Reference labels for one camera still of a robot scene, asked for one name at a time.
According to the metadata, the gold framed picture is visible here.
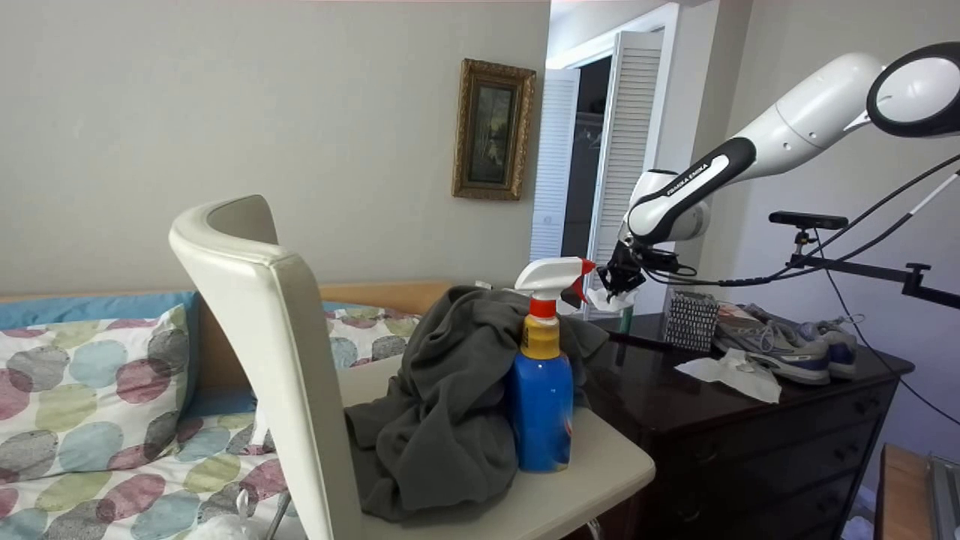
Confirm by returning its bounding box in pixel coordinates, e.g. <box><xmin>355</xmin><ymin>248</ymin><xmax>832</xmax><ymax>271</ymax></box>
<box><xmin>454</xmin><ymin>58</ymin><xmax>541</xmax><ymax>203</ymax></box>

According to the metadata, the polka dot pillow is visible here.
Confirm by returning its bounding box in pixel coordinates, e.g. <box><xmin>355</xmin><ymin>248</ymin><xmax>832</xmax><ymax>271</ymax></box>
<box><xmin>0</xmin><ymin>306</ymin><xmax>194</xmax><ymax>485</ymax></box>

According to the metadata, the black bar camera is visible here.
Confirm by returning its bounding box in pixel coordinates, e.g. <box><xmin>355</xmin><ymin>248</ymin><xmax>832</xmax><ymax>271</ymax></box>
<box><xmin>766</xmin><ymin>206</ymin><xmax>853</xmax><ymax>235</ymax></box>

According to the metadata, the thin black camera cable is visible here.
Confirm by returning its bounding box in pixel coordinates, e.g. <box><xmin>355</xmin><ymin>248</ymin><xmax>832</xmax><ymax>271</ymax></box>
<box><xmin>814</xmin><ymin>235</ymin><xmax>960</xmax><ymax>430</ymax></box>

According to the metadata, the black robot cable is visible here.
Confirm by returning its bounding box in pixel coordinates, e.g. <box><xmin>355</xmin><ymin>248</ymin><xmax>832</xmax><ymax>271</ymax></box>
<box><xmin>647</xmin><ymin>154</ymin><xmax>960</xmax><ymax>293</ymax></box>

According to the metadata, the dark wooden dresser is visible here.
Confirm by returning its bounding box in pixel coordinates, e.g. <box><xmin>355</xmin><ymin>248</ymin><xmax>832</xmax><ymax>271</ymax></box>
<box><xmin>580</xmin><ymin>311</ymin><xmax>919</xmax><ymax>540</ymax></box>

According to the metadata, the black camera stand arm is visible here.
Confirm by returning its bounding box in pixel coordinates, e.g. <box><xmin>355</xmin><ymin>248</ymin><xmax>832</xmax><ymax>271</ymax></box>
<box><xmin>782</xmin><ymin>227</ymin><xmax>960</xmax><ymax>311</ymax></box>

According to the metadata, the white tissue sheet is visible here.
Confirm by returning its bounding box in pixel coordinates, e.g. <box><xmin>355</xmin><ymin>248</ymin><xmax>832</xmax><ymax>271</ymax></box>
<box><xmin>671</xmin><ymin>344</ymin><xmax>785</xmax><ymax>407</ymax></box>
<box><xmin>582</xmin><ymin>268</ymin><xmax>633</xmax><ymax>314</ymax></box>

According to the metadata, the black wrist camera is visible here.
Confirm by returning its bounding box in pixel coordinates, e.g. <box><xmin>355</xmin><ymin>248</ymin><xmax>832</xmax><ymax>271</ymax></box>
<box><xmin>643</xmin><ymin>248</ymin><xmax>693</xmax><ymax>284</ymax></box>

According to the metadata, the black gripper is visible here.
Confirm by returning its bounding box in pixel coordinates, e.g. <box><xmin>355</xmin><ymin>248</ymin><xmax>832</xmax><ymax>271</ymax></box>
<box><xmin>598</xmin><ymin>236</ymin><xmax>655</xmax><ymax>301</ymax></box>

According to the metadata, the grey metal rail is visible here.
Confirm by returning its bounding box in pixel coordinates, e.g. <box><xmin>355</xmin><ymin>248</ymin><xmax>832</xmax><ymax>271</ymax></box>
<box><xmin>927</xmin><ymin>453</ymin><xmax>960</xmax><ymax>540</ymax></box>

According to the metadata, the blue pillow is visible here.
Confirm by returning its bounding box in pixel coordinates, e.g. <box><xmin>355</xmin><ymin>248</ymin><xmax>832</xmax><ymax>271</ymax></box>
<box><xmin>0</xmin><ymin>291</ymin><xmax>199</xmax><ymax>334</ymax></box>

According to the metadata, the grey sneaker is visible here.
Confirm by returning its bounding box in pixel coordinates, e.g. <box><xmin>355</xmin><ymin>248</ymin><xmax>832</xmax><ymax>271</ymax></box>
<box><xmin>713</xmin><ymin>314</ymin><xmax>837</xmax><ymax>390</ymax></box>

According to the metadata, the white folding table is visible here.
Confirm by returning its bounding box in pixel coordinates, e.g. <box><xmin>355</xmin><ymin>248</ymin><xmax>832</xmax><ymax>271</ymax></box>
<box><xmin>166</xmin><ymin>192</ymin><xmax>660</xmax><ymax>540</ymax></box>

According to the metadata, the grey cloth on dresser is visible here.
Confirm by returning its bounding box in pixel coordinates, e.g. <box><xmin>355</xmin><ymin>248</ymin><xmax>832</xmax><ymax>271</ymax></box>
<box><xmin>743</xmin><ymin>301</ymin><xmax>864</xmax><ymax>382</ymax></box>

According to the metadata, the white door frame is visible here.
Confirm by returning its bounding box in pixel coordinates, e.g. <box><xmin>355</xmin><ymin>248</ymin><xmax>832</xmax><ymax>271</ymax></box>
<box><xmin>527</xmin><ymin>0</ymin><xmax>684</xmax><ymax>317</ymax></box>

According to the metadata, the light wooden board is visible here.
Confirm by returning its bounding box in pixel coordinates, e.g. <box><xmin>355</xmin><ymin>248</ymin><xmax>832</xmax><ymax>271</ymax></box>
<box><xmin>874</xmin><ymin>444</ymin><xmax>938</xmax><ymax>540</ymax></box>

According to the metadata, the blue spray bottle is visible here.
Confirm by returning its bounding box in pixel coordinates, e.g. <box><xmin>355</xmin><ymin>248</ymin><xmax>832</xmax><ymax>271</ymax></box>
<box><xmin>508</xmin><ymin>256</ymin><xmax>601</xmax><ymax>476</ymax></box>

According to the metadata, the polka dot tissue box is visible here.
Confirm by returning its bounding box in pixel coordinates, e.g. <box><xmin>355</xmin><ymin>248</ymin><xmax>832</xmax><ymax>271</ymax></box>
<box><xmin>660</xmin><ymin>288</ymin><xmax>723</xmax><ymax>358</ymax></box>

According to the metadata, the floral patterned bed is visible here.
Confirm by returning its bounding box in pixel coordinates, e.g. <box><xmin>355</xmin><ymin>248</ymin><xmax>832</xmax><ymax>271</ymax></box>
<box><xmin>0</xmin><ymin>302</ymin><xmax>423</xmax><ymax>540</ymax></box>

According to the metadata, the crumpled white tissue sheet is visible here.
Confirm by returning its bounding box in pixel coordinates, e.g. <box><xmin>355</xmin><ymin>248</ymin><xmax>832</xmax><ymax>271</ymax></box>
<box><xmin>671</xmin><ymin>344</ymin><xmax>785</xmax><ymax>407</ymax></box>

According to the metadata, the grey garment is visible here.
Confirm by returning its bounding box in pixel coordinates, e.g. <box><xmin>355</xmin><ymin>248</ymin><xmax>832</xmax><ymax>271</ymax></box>
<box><xmin>341</xmin><ymin>282</ymin><xmax>612</xmax><ymax>528</ymax></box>

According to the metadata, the white louvred door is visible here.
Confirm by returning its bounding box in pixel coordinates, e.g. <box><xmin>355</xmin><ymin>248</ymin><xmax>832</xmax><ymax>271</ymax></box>
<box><xmin>582</xmin><ymin>27</ymin><xmax>666</xmax><ymax>325</ymax></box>

